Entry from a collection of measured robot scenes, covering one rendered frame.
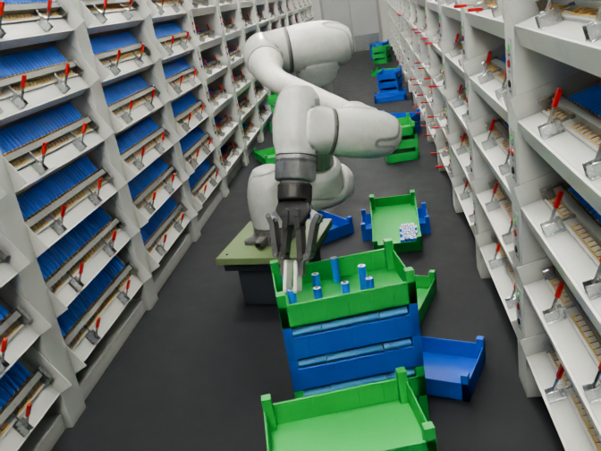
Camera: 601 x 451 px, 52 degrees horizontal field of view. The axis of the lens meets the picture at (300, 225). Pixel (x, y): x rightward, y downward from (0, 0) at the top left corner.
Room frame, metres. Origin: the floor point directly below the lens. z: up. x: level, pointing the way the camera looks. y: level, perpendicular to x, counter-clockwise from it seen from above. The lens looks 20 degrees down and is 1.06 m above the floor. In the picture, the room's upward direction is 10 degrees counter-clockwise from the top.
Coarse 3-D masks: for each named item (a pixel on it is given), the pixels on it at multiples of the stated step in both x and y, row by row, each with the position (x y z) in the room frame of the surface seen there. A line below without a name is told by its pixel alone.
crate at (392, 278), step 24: (384, 240) 1.38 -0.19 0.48; (312, 264) 1.37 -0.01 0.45; (384, 264) 1.39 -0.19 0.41; (312, 288) 1.34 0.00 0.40; (336, 288) 1.32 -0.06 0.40; (384, 288) 1.19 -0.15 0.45; (408, 288) 1.19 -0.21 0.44; (288, 312) 1.17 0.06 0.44; (312, 312) 1.18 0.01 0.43; (336, 312) 1.18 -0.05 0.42; (360, 312) 1.18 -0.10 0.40
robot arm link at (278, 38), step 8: (264, 32) 1.90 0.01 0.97; (272, 32) 1.87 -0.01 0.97; (280, 32) 1.86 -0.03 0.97; (248, 40) 1.88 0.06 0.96; (256, 40) 1.84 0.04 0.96; (264, 40) 1.83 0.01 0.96; (272, 40) 1.83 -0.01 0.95; (280, 40) 1.83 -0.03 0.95; (288, 40) 1.83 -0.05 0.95; (248, 48) 1.83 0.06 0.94; (280, 48) 1.82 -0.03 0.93; (288, 48) 1.83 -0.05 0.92; (248, 56) 1.80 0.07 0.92; (288, 56) 1.83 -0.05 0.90; (288, 64) 1.84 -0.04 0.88; (288, 72) 1.87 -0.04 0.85
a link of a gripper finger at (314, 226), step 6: (318, 216) 1.23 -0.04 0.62; (312, 222) 1.23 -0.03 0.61; (312, 228) 1.23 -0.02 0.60; (318, 228) 1.25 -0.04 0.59; (312, 234) 1.22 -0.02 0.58; (312, 240) 1.22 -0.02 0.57; (306, 246) 1.22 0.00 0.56; (312, 246) 1.22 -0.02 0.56; (306, 252) 1.22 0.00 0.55; (312, 252) 1.23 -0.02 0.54
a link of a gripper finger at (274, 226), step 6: (270, 216) 1.28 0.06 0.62; (270, 222) 1.28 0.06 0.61; (276, 222) 1.29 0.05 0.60; (270, 228) 1.27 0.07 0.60; (276, 228) 1.28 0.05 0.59; (270, 234) 1.27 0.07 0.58; (276, 234) 1.27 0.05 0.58; (276, 240) 1.26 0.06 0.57; (276, 246) 1.25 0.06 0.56; (276, 252) 1.25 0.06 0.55
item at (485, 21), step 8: (464, 0) 2.01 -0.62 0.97; (472, 0) 2.01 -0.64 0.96; (464, 8) 2.01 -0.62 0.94; (472, 16) 1.88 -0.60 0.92; (480, 16) 1.72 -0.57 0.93; (488, 16) 1.64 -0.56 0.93; (472, 24) 1.94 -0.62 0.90; (480, 24) 1.77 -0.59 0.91; (488, 24) 1.64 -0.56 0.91; (496, 24) 1.52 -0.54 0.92; (488, 32) 1.68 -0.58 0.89; (496, 32) 1.56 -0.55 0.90
